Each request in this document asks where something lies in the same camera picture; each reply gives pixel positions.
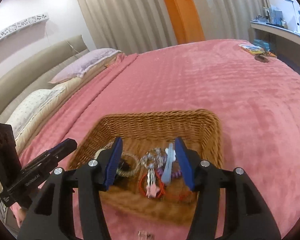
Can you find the clear bead bracelet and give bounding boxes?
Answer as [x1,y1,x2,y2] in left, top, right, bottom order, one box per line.
[116,152,141,178]

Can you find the red string bracelet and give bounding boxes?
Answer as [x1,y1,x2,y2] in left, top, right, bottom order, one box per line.
[139,169,193,202]

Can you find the purple spiral hair tie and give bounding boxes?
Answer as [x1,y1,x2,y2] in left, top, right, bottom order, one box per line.
[156,167,183,181]

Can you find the butterfly charm bracelet pile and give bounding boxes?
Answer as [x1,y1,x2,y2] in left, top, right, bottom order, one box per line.
[140,147,169,170]

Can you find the pink star hair clip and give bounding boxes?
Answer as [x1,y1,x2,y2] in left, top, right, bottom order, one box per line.
[146,168,160,198]

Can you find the light blue hair clip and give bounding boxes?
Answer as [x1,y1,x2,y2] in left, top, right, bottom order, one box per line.
[161,143,176,184]

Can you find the left hand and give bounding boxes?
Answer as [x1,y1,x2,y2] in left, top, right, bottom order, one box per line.
[16,207,27,227]

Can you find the white floral pillow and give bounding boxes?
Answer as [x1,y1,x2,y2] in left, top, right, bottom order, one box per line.
[6,85,66,139]

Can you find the beige quilt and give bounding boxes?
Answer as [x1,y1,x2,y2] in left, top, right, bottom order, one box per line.
[0,52,127,196]

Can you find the lilac pillow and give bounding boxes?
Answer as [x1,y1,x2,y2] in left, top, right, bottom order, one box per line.
[49,48,122,84]

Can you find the beige headboard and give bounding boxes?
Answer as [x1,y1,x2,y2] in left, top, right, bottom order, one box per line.
[0,35,89,122]

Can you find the brown wicker basket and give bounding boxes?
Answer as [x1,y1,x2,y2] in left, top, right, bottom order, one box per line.
[68,109,223,225]

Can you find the beige curtains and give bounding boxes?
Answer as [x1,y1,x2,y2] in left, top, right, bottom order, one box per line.
[78,0,270,53]

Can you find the items on bed corner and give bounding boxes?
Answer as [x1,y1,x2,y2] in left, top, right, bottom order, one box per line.
[238,44,277,63]

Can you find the orange curtain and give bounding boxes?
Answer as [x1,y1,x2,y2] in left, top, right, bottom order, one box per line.
[164,0,205,44]

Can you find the white desk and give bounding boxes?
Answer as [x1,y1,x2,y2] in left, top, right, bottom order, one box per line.
[250,20,300,74]

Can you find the white desk lamp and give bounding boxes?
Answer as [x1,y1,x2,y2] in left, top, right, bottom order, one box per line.
[284,0,299,33]

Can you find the white wall shelf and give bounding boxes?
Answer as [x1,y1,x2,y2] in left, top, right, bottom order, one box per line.
[0,13,49,42]

